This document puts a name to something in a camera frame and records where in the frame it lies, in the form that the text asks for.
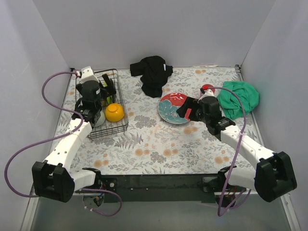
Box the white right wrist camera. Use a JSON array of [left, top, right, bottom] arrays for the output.
[[199, 88, 215, 100]]

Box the white green patterned bowl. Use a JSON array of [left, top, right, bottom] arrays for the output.
[[94, 111, 105, 128]]

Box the black base frame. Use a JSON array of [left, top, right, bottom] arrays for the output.
[[31, 174, 286, 207]]

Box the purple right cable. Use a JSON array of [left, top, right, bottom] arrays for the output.
[[213, 87, 252, 217]]

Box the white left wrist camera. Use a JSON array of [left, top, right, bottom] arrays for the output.
[[76, 66, 99, 83]]

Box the black wire dish rack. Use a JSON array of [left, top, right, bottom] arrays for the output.
[[74, 69, 128, 139]]

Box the lime green plate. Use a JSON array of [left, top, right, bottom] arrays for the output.
[[106, 96, 113, 104]]

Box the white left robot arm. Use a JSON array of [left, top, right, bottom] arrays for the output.
[[32, 74, 116, 202]]

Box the purple cable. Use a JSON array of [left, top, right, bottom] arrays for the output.
[[4, 71, 123, 217], [213, 87, 252, 217]]

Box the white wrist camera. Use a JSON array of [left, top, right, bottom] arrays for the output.
[[199, 88, 215, 100], [76, 66, 99, 83]]

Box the green cloth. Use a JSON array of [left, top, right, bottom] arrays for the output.
[[217, 81, 259, 120]]

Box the black cloth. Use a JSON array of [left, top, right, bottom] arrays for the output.
[[130, 55, 173, 98]]

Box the pink cup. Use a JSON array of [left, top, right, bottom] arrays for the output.
[[200, 84, 215, 93]]

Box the floral table mat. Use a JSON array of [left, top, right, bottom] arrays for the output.
[[47, 67, 268, 175]]

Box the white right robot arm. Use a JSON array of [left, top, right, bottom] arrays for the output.
[[177, 96, 297, 202]]

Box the yellow bowl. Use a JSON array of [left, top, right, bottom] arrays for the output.
[[105, 103, 125, 122]]

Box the large white plate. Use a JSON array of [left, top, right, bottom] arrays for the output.
[[158, 92, 191, 125]]

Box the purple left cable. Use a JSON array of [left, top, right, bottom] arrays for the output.
[[4, 71, 123, 217]]

